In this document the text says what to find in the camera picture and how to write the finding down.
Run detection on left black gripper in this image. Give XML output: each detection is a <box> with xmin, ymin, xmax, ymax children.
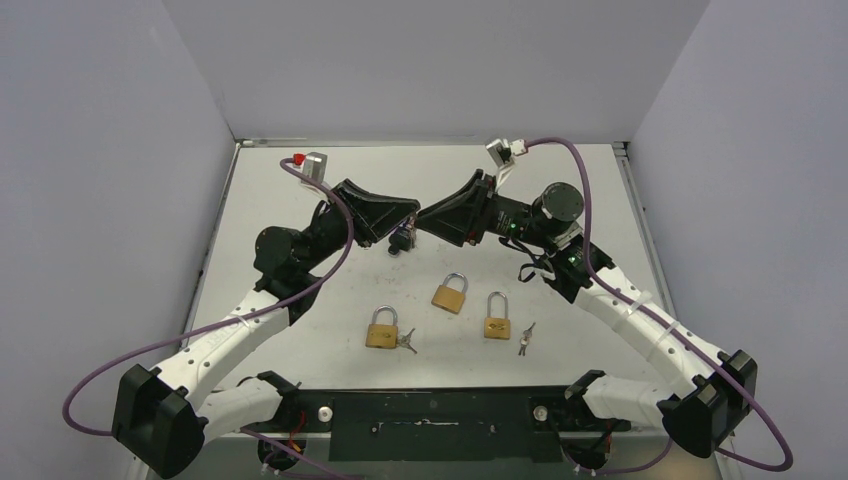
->
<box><xmin>298</xmin><ymin>179</ymin><xmax>421</xmax><ymax>273</ymax></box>

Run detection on black padlock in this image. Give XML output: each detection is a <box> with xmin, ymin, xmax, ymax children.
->
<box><xmin>387</xmin><ymin>219</ymin><xmax>416</xmax><ymax>257</ymax></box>

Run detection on brass padlock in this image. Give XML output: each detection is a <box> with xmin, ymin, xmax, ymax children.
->
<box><xmin>483</xmin><ymin>291</ymin><xmax>511</xmax><ymax>340</ymax></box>
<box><xmin>431</xmin><ymin>272</ymin><xmax>468</xmax><ymax>314</ymax></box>
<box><xmin>364</xmin><ymin>305</ymin><xmax>398</xmax><ymax>349</ymax></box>

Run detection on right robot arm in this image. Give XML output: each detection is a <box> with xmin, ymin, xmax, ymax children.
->
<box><xmin>417</xmin><ymin>170</ymin><xmax>758</xmax><ymax>458</ymax></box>

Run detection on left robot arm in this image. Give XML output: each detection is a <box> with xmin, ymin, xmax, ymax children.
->
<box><xmin>111</xmin><ymin>180</ymin><xmax>420</xmax><ymax>479</ymax></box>

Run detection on keys beside left padlock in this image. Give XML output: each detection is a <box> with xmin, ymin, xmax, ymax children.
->
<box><xmin>396</xmin><ymin>328</ymin><xmax>418</xmax><ymax>355</ymax></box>

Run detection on keys beside padlock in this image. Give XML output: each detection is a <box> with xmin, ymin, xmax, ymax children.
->
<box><xmin>396</xmin><ymin>328</ymin><xmax>418</xmax><ymax>355</ymax></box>
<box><xmin>518</xmin><ymin>322</ymin><xmax>536</xmax><ymax>356</ymax></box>

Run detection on keys beside right padlock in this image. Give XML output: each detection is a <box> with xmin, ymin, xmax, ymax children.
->
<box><xmin>518</xmin><ymin>322</ymin><xmax>536</xmax><ymax>356</ymax></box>

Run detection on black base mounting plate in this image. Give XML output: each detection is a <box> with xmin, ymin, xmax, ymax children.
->
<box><xmin>252</xmin><ymin>386</ymin><xmax>632</xmax><ymax>463</ymax></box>

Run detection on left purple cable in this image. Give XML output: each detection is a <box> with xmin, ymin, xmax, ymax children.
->
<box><xmin>62</xmin><ymin>156</ymin><xmax>359</xmax><ymax>480</ymax></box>

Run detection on purple cable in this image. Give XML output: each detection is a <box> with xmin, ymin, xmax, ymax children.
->
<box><xmin>516</xmin><ymin>137</ymin><xmax>795</xmax><ymax>476</ymax></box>
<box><xmin>62</xmin><ymin>156</ymin><xmax>359</xmax><ymax>480</ymax></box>

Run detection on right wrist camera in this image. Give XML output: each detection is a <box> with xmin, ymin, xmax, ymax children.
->
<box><xmin>485</xmin><ymin>138</ymin><xmax>527</xmax><ymax>191</ymax></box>

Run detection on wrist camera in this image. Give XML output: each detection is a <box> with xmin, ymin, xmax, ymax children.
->
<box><xmin>485</xmin><ymin>138</ymin><xmax>527</xmax><ymax>191</ymax></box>
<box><xmin>292</xmin><ymin>152</ymin><xmax>328</xmax><ymax>196</ymax></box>

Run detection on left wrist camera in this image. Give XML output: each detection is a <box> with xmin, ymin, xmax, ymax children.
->
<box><xmin>292</xmin><ymin>152</ymin><xmax>328</xmax><ymax>196</ymax></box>

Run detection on aluminium frame rail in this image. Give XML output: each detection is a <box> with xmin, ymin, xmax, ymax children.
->
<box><xmin>235</xmin><ymin>137</ymin><xmax>631</xmax><ymax>148</ymax></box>

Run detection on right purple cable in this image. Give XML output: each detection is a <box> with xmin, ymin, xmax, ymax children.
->
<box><xmin>516</xmin><ymin>137</ymin><xmax>795</xmax><ymax>476</ymax></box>

